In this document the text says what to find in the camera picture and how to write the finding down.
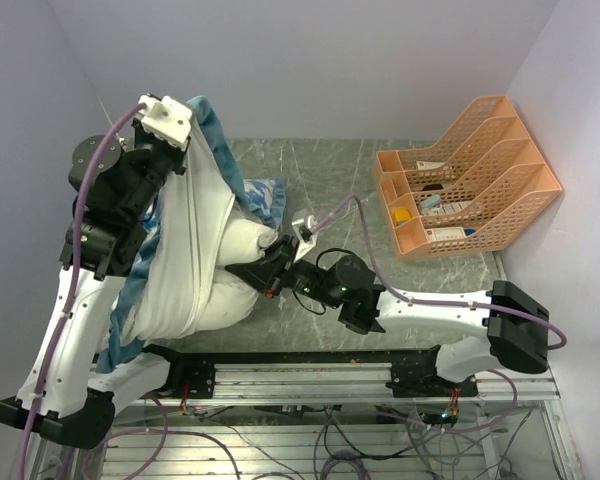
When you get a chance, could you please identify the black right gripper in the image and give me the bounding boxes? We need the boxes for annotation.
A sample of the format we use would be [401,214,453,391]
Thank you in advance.
[227,236,343,310]

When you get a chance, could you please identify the blue houndstooth bear pillowcase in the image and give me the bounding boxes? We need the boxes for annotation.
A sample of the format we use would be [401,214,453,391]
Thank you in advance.
[96,96,286,373]

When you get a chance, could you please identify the white pillow insert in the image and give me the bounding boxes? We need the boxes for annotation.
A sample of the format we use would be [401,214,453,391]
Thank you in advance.
[123,125,278,340]

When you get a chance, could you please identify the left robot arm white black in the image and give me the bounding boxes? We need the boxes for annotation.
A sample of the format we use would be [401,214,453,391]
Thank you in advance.
[0,119,191,449]

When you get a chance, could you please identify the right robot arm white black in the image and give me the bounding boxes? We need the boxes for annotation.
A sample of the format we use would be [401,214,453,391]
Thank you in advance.
[226,236,549,396]

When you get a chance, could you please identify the yellow object in organizer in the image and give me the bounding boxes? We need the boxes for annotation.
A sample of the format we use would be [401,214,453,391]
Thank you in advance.
[393,208,412,226]

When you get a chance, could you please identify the white red box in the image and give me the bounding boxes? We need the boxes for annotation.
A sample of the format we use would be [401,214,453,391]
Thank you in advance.
[425,227,466,242]

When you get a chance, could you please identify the light blue stapler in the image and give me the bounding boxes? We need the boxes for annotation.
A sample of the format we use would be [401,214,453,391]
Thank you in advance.
[419,194,441,212]

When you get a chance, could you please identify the white box in back slot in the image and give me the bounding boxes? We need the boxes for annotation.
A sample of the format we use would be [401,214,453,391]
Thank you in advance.
[415,161,444,171]

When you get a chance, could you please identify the orange plastic file organizer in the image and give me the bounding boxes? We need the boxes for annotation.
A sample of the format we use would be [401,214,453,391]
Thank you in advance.
[373,95,562,260]

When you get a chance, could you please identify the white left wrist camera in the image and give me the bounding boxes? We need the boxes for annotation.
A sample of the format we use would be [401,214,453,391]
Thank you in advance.
[136,95,193,152]

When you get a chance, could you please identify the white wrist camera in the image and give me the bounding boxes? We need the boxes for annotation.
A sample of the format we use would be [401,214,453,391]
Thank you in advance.
[291,209,317,262]
[136,95,193,152]

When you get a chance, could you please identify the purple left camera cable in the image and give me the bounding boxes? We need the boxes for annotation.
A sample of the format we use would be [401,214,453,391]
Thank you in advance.
[17,101,149,480]

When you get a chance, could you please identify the purple camera cable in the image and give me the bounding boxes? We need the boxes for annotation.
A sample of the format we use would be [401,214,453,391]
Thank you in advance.
[309,193,568,350]
[17,101,149,480]

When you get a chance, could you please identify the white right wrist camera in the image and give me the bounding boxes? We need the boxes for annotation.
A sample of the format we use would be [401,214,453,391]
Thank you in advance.
[291,209,317,262]

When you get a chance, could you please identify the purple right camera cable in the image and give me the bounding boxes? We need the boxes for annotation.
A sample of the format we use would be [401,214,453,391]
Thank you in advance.
[309,193,568,350]

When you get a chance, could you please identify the aluminium rail frame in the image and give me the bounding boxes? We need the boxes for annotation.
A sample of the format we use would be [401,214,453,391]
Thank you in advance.
[94,361,561,406]

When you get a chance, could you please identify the loose cables under frame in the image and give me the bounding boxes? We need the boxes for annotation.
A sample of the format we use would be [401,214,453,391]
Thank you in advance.
[144,402,521,480]

